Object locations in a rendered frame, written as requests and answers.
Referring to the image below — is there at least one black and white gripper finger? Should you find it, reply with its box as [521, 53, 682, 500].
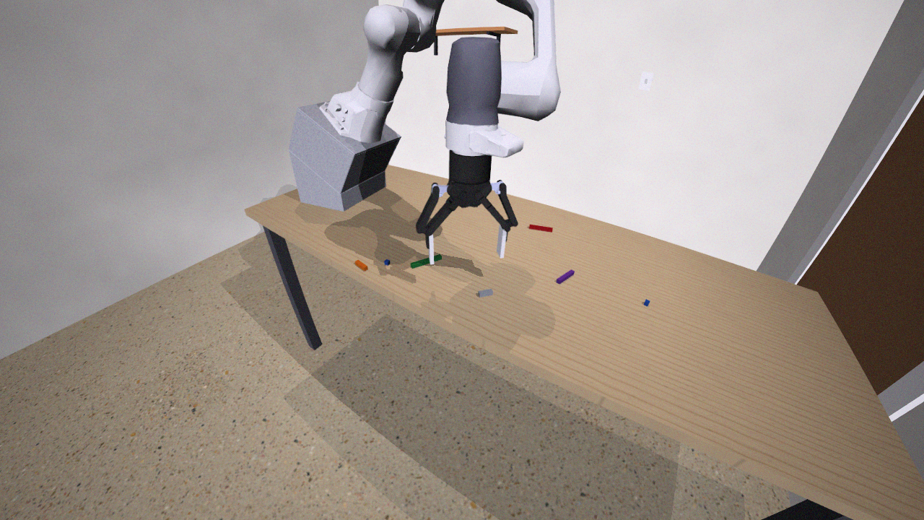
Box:
[474, 180, 518, 258]
[416, 183, 468, 264]

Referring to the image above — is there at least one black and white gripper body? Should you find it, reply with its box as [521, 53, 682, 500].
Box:
[447, 150, 492, 208]

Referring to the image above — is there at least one green rod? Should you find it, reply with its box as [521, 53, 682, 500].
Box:
[411, 254, 442, 269]

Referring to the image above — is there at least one purple rod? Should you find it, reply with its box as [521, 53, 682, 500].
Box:
[556, 270, 575, 284]

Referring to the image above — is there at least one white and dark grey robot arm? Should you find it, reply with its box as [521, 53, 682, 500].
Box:
[320, 0, 561, 157]

